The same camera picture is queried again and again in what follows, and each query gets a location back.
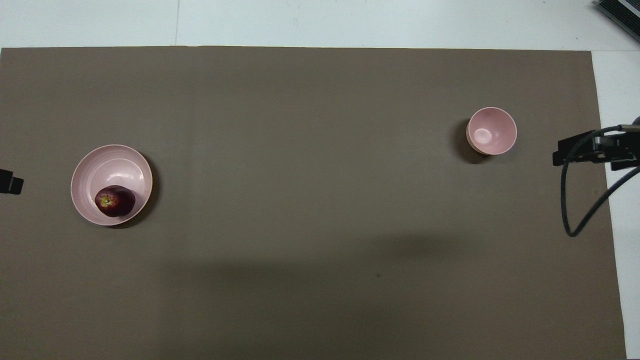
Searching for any brown table mat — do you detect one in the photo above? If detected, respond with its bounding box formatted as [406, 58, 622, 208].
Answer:
[0, 46, 627, 360]

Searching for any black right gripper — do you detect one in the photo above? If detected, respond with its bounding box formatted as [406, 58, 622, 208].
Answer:
[552, 129, 640, 172]

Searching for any small pink bowl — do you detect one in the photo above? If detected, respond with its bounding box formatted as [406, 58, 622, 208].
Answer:
[466, 107, 518, 156]

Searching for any dark red apple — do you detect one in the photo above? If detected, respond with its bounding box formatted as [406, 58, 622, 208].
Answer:
[94, 185, 136, 218]

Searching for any large pink bowl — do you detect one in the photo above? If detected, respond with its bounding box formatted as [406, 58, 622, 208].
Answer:
[70, 144, 154, 227]

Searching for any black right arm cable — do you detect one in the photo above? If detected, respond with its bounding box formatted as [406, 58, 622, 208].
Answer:
[561, 125, 640, 237]

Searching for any black ribbed metal device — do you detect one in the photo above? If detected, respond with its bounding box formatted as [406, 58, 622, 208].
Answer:
[594, 0, 640, 29]

